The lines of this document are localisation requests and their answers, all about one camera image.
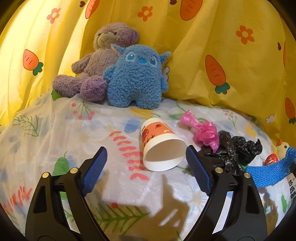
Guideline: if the blue fuzzy monster plush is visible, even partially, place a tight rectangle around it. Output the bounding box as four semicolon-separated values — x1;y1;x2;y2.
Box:
103;44;171;109

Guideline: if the red paper cup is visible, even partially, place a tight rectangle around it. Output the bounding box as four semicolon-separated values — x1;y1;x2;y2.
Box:
263;153;279;166

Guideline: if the purple teddy bear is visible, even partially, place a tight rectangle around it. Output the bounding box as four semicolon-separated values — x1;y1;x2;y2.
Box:
52;23;139;102

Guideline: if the orange white paper cup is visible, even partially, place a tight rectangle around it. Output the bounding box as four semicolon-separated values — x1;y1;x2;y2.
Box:
140;118;187;172

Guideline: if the yellow duck plush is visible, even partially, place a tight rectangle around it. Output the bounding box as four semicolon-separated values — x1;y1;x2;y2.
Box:
276;139;290;160

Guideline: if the yellow carrot print curtain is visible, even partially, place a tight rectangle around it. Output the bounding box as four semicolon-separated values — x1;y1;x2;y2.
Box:
1;1;295;146

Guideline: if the black plastic bag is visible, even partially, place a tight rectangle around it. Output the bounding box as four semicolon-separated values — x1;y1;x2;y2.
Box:
199;131;263;175

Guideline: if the white cylindrical trash bin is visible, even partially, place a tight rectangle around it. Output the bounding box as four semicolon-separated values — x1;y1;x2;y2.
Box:
287;163;296;201

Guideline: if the small pink plastic bag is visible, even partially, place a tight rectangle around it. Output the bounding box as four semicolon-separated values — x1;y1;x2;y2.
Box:
179;110;220;153

